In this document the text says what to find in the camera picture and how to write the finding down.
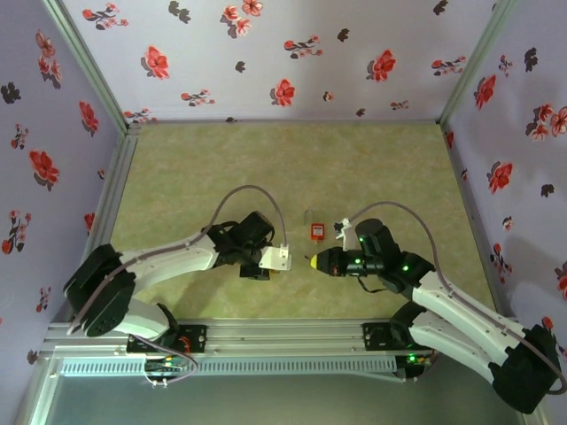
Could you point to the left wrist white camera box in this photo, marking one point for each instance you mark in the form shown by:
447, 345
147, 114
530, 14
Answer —
277, 257

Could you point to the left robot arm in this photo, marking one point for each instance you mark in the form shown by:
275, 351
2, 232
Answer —
168, 261

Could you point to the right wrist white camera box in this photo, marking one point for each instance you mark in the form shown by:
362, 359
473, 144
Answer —
347, 221

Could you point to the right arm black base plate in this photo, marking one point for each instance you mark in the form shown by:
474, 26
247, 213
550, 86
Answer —
376, 336

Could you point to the aluminium frame rail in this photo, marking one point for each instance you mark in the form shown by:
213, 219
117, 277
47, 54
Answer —
288, 336
288, 121
117, 177

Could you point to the aluminium frame leg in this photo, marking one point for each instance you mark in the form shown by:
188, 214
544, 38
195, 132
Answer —
541, 419
37, 394

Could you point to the aluminium frame post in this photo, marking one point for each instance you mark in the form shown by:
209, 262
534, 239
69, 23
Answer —
88, 62
476, 62

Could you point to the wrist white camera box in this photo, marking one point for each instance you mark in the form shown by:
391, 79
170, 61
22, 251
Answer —
277, 257
347, 221

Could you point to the red padlock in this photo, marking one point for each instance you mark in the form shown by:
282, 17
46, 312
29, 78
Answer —
317, 231

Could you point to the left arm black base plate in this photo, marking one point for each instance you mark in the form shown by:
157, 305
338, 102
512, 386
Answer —
197, 338

